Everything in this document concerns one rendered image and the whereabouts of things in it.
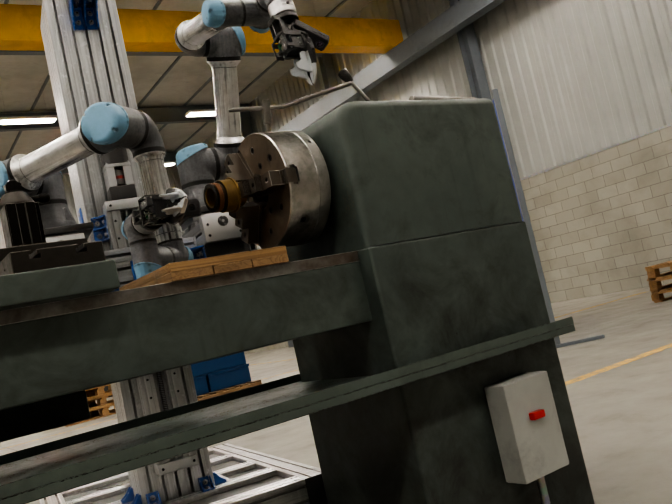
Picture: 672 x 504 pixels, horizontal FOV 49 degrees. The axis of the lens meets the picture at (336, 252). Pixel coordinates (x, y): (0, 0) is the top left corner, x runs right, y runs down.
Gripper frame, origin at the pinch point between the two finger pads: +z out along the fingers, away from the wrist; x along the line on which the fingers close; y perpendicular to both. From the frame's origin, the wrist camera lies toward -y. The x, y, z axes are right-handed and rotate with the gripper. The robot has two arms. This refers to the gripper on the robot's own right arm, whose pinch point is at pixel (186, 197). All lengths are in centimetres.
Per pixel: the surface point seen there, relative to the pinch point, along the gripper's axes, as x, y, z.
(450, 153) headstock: 2, -73, 18
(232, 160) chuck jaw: 10.8, -18.6, -7.4
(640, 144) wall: 136, -1025, -510
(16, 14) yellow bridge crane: 534, -219, -983
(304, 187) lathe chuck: -2.7, -26.9, 12.0
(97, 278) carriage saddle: -19.1, 30.9, 19.7
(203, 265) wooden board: -19.0, 5.7, 14.6
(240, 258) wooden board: -18.6, -3.7, 14.6
